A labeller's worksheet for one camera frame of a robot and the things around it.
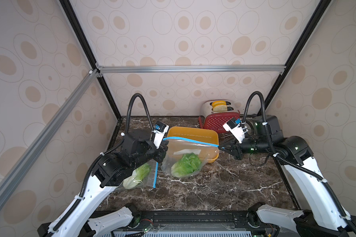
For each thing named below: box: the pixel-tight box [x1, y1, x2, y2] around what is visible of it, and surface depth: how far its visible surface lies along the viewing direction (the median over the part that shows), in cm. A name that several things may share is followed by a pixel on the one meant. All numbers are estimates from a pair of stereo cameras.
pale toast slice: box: [212, 104, 228, 112], surface depth 101 cm
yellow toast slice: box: [211, 100, 227, 109], surface depth 102 cm
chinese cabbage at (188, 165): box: [171, 152, 202, 178], surface depth 74 cm
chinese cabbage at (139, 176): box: [122, 162, 152, 190], surface depth 83 cm
